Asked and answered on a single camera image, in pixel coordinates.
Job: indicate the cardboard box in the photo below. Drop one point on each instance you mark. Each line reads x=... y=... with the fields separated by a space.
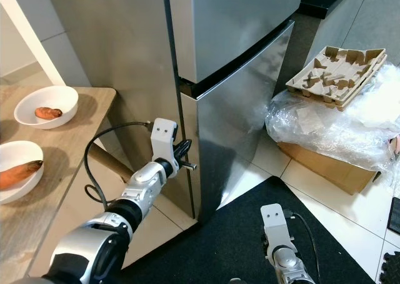
x=331 y=168

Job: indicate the clear plastic wrap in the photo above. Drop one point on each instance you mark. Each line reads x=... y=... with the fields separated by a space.
x=325 y=131

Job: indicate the short orange sweet potato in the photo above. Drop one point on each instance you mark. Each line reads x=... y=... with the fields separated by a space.
x=49 y=113

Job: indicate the light wood table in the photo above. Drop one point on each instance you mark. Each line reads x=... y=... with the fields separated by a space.
x=75 y=143

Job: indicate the long orange sweet potato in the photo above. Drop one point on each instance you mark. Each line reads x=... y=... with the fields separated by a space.
x=22 y=174

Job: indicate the white bowl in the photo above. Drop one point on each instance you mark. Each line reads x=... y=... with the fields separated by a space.
x=19 y=149
x=53 y=96

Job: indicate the moulded pulp packaging tray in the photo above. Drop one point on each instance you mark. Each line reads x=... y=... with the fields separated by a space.
x=331 y=77

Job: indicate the black floor mat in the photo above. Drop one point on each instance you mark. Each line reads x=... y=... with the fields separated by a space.
x=212 y=246

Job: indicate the grey kitchen cabinet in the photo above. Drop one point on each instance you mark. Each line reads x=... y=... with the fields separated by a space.
x=375 y=15

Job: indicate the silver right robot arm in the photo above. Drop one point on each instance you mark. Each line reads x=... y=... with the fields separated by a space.
x=287 y=265

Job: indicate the steel freezer door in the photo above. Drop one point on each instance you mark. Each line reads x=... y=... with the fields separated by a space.
x=237 y=21

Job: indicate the black foam floor tile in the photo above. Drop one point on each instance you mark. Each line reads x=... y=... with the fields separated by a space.
x=389 y=268

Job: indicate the steel fridge door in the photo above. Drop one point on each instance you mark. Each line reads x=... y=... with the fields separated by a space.
x=237 y=127

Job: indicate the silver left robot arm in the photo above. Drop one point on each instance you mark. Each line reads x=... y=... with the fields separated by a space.
x=94 y=253

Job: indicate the black ribbed pad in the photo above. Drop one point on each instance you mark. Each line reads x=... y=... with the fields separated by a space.
x=395 y=215

